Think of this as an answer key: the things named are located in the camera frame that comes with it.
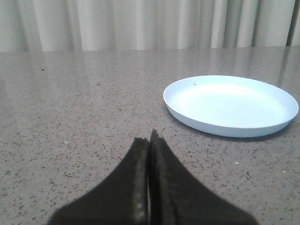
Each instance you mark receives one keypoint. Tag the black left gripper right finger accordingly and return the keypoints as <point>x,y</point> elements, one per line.
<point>178,198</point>

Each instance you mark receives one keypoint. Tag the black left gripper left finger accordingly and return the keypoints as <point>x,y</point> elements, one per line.
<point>120,199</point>

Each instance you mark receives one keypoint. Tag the light blue round plate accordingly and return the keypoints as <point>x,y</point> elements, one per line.
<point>230,106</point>

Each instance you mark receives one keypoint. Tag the white pleated curtain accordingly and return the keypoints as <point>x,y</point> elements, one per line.
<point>91,25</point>

